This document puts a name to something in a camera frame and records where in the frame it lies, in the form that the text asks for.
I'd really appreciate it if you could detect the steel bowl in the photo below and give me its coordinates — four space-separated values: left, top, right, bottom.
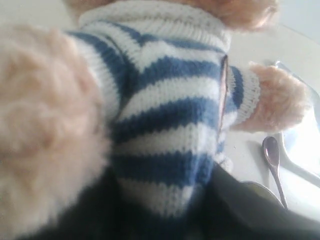
240 181 288 210

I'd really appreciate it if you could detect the tan teddy bear striped sweater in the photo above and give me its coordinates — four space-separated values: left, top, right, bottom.
0 0 309 240

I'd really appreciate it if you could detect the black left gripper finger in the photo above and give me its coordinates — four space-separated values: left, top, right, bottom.
194 164 320 240

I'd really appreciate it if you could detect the white plastic tray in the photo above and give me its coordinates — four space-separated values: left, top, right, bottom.
264 59 320 188

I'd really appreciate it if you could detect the dark red wooden spoon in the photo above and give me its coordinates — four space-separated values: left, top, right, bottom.
262 136 288 210

